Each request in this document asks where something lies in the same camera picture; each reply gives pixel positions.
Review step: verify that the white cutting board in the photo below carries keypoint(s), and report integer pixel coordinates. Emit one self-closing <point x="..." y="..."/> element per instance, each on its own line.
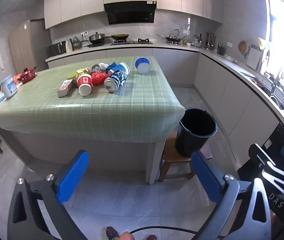
<point x="253" y="58"/>

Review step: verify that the white tissue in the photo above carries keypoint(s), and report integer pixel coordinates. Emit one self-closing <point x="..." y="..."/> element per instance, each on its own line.
<point x="103" y="65"/>

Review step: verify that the blue patterned paper cup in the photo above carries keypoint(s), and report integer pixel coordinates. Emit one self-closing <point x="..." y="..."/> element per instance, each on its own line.
<point x="124" y="68"/>

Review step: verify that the round bamboo trivet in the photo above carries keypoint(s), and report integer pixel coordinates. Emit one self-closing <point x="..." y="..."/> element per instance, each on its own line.
<point x="243" y="46"/>

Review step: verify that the blue cloth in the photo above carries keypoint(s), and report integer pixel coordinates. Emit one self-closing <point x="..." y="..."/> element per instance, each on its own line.
<point x="111" y="68"/>

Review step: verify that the wooden stool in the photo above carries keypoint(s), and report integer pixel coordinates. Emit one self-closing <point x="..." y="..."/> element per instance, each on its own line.
<point x="172" y="155"/>

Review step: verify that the person's right shoe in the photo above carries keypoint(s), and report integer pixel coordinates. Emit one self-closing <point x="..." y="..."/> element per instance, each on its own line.
<point x="151" y="237"/>

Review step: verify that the chrome faucet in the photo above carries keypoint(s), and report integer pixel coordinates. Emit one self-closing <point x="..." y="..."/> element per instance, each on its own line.
<point x="273" y="82"/>

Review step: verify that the green checked tablecloth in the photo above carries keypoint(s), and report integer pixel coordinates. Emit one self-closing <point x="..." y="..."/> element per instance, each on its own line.
<point x="107" y="110"/>

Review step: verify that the black range hood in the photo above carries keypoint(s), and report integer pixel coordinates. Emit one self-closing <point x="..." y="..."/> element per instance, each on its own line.
<point x="129" y="12"/>

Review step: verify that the small dark can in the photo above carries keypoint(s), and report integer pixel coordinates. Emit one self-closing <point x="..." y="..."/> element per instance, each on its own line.
<point x="95" y="68"/>

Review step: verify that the black microwave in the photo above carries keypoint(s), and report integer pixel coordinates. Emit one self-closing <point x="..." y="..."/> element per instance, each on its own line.
<point x="56" y="49"/>

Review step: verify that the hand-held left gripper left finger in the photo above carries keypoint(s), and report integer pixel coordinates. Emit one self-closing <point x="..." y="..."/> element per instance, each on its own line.
<point x="73" y="177"/>

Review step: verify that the black bucket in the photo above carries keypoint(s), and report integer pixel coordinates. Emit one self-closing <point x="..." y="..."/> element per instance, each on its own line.
<point x="189" y="145"/>

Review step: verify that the red plastic bag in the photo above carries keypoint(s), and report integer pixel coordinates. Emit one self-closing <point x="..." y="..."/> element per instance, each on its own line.
<point x="98" y="78"/>

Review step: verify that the grey kitchen counter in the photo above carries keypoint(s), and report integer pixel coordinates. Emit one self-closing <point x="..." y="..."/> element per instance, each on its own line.
<point x="177" y="62"/>

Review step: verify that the black dishwasher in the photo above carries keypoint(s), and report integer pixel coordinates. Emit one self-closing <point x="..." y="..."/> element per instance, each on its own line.
<point x="276" y="135"/>

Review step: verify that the red paper cup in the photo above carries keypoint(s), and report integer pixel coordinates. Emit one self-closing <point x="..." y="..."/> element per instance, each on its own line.
<point x="84" y="81"/>

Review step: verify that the red sink basket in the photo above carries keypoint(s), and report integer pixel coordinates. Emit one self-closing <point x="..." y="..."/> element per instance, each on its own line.
<point x="257" y="82"/>

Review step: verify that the lidded cooking pot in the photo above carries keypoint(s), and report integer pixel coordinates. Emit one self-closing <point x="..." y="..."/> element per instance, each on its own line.
<point x="96" y="38"/>

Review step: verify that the white wall notice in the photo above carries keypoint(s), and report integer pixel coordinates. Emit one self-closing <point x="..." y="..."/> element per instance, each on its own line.
<point x="1" y="61"/>

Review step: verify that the utensil holder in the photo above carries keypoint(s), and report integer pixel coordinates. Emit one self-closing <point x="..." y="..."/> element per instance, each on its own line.
<point x="210" y="42"/>

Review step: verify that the blue beer can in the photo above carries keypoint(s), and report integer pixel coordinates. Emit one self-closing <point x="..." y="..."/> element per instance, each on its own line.
<point x="117" y="81"/>

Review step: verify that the green ceramic jar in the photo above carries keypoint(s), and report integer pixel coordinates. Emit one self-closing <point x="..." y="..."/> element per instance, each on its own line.
<point x="77" y="43"/>

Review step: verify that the person's left shoe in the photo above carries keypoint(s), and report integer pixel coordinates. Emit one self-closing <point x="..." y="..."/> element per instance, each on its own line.
<point x="112" y="233"/>

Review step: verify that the beige refrigerator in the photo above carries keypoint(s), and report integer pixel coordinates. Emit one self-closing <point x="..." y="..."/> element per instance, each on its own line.
<point x="24" y="47"/>

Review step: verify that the yellow wrapper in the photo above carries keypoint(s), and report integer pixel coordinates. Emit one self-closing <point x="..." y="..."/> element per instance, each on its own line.
<point x="78" y="72"/>

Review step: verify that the white jug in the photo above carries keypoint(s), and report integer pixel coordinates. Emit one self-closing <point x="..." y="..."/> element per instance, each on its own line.
<point x="68" y="46"/>

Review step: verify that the gas stove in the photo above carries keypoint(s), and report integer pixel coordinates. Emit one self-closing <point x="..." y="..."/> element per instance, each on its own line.
<point x="132" y="42"/>

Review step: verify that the cardboard snack box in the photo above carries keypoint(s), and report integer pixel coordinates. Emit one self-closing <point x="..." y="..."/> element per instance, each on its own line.
<point x="65" y="87"/>

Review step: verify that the frying pan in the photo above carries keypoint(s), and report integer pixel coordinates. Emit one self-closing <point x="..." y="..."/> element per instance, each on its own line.
<point x="119" y="37"/>

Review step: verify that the blue paper bowl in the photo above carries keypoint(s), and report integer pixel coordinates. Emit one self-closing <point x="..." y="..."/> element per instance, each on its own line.
<point x="142" y="62"/>

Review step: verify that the yellow oil bottle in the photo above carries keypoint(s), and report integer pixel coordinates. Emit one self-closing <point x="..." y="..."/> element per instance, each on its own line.
<point x="185" y="41"/>

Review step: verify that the kitchen sink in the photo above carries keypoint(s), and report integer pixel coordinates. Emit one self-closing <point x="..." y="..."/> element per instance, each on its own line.
<point x="269" y="95"/>

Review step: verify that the person's shoe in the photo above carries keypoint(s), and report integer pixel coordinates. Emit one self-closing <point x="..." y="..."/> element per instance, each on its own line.
<point x="151" y="237"/>
<point x="112" y="233"/>

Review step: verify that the red pot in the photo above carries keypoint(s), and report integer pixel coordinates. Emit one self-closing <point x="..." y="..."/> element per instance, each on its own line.
<point x="26" y="76"/>

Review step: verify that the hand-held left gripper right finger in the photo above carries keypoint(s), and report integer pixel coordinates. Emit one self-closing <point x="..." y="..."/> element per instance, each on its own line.
<point x="204" y="177"/>

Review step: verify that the person's left hand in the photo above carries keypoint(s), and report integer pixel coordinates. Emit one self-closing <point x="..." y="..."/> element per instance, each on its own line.
<point x="126" y="236"/>

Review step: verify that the yellow cloth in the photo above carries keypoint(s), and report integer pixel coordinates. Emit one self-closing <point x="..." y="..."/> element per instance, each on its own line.
<point x="262" y="43"/>

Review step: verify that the black chopstick holder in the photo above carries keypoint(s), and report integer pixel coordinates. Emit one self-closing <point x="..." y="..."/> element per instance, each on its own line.
<point x="221" y="50"/>

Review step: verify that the dark glass bottle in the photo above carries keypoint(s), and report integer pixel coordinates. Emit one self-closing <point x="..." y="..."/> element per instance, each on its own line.
<point x="200" y="40"/>

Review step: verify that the white table appliance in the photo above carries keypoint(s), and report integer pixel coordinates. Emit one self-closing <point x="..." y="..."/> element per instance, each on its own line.
<point x="8" y="87"/>

